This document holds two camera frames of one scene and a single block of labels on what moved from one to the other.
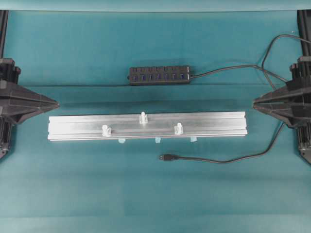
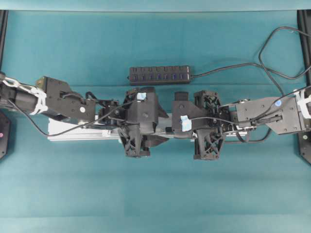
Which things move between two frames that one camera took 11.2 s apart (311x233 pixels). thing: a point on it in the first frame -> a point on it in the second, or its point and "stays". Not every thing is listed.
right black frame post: x=303 y=26 stays
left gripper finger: x=16 y=113 -> x=149 y=141
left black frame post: x=4 y=15 stays
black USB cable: x=171 y=158 -> x=260 y=52
